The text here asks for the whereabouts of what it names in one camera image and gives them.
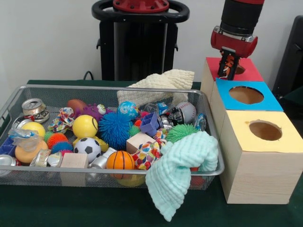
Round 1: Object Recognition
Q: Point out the orange striped plush tiger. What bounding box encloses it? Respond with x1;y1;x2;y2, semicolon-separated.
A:
218;54;237;79

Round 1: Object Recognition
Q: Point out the wooden box with three holes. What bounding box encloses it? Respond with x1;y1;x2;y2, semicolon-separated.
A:
200;57;303;205

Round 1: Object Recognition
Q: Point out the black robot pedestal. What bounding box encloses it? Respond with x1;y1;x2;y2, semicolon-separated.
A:
91;0;190;82

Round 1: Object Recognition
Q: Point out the black white soccer ball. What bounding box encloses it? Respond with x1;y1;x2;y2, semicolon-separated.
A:
73;137;102;164

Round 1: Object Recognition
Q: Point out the white baseball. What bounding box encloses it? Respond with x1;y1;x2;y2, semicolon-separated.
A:
176;102;197;123

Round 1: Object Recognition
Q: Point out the blue globe ball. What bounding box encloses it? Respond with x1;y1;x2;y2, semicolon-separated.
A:
117;101;139;120

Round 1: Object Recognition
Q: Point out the mint green cloth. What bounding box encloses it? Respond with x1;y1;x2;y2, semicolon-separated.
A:
144;131;219;222

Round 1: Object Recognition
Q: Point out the plain wooden block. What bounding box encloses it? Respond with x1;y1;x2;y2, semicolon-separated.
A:
60;153;89;187

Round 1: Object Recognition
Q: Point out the orange toy basketball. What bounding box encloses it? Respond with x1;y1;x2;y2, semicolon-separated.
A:
106;150;135;170

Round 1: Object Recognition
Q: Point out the black chair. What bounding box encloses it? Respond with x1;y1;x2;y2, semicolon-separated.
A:
272;15;303;95

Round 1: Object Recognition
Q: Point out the cream yellow cloth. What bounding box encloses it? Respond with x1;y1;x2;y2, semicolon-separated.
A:
117;70;195;107

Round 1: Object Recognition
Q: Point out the green spiky ball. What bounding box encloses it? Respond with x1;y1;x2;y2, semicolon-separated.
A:
165;124;201;144

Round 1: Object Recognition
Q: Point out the small yellow ball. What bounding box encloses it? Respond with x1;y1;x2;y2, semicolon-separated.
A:
22;122;46;137

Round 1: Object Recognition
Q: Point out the dark green side table cloth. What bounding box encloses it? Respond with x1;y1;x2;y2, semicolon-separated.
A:
283;85;303;105

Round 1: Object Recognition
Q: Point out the large yellow ball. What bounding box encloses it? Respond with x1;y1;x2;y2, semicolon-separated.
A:
72;115;109;152

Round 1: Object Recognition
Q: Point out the shallow clear mesh bin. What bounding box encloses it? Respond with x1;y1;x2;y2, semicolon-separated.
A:
0;85;225;190

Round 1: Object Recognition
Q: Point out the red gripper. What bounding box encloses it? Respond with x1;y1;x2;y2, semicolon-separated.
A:
210;26;258;81

